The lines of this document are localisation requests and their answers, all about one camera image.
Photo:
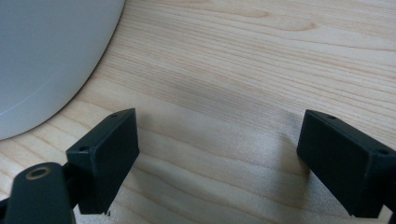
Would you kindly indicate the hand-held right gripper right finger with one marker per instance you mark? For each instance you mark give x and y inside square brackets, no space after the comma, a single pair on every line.
[345,161]

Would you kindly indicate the white pedal trash bin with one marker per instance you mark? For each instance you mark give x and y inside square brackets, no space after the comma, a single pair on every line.
[46,62]

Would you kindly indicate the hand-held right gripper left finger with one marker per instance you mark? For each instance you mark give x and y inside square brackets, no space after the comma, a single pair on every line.
[102,161]

